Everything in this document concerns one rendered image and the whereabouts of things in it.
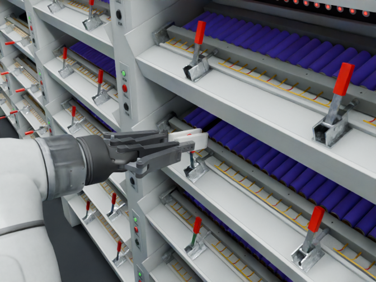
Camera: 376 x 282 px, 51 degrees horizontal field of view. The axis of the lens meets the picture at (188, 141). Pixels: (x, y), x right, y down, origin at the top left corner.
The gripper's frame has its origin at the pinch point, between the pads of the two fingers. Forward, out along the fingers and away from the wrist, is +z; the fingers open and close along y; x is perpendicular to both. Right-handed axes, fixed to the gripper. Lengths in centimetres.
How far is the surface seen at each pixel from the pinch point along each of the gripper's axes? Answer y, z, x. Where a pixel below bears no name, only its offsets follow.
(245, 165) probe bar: 8.1, 7.0, -2.4
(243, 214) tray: 13.8, 2.5, -7.7
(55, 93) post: -88, 5, -20
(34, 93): -113, 4, -28
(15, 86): -158, 7, -39
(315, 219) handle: 26.8, 2.1, -0.2
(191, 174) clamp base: 1.0, 1.0, -6.5
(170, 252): -16.1, 11.2, -41.6
